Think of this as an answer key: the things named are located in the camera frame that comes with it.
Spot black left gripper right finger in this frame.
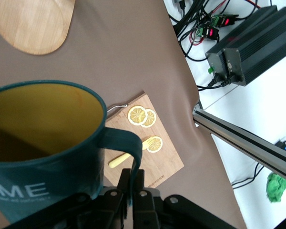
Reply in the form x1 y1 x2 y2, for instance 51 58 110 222
133 169 237 229

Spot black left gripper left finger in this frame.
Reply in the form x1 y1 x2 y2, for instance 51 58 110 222
9 168 132 229

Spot teal mug with yellow inside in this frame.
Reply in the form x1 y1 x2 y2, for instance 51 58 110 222
0 80 143 224

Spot wooden mug tree rack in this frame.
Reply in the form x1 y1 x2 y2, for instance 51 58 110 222
0 0 76 56

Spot yellow plastic fork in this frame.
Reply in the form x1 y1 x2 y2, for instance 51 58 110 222
109 135 159 168

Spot lemon slice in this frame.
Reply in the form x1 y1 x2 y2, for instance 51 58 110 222
127 104 148 126
146 135 163 153
141 108 157 128

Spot crumpled green cloth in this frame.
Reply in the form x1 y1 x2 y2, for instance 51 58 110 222
266 172 286 203

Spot small black device, blue light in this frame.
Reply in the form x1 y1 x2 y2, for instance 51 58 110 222
274 140 286 152

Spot brown table mat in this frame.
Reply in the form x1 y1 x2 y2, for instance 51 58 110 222
0 0 247 229

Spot black finned electronics box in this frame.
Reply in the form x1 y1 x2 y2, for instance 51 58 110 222
223 6 286 87
205 5 278 82

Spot green connector with red light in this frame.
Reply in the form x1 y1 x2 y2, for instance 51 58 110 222
211 13 239 27
195 27 220 40

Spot bamboo cutting board, metal handle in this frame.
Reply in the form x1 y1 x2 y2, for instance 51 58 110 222
102 94 184 189

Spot aluminium camera mount profile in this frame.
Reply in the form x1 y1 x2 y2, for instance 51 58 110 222
192 106 286 186

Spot black power plug cable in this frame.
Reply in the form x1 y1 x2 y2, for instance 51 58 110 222
196 73 224 91
219 73 234 87

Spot tangled black and red cables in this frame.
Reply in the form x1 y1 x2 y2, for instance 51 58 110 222
168 0 260 62

